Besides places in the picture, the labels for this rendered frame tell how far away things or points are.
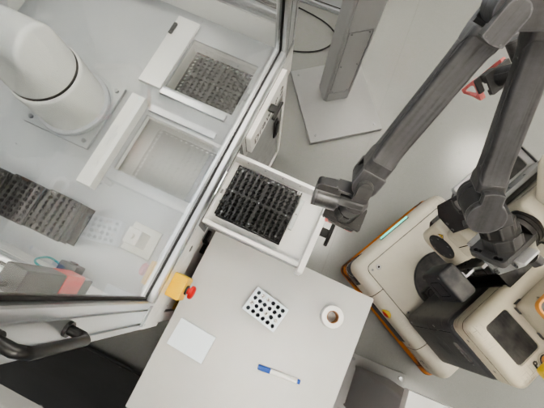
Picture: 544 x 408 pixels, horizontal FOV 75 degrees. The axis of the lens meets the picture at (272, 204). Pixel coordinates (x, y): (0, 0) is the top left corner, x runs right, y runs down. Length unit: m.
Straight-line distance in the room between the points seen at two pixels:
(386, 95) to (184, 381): 1.95
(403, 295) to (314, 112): 1.16
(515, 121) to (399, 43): 1.98
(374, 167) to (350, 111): 1.54
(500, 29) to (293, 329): 0.95
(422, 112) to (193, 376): 0.99
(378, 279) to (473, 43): 1.27
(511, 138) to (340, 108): 1.58
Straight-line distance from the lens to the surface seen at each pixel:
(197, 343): 1.23
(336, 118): 2.25
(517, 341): 1.42
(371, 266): 1.78
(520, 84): 0.77
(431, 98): 0.74
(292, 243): 1.16
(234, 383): 1.25
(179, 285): 1.09
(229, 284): 1.22
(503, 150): 0.81
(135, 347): 2.10
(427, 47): 2.76
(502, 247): 0.93
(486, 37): 0.69
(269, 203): 1.12
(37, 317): 0.61
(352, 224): 0.94
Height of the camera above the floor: 1.98
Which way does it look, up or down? 75 degrees down
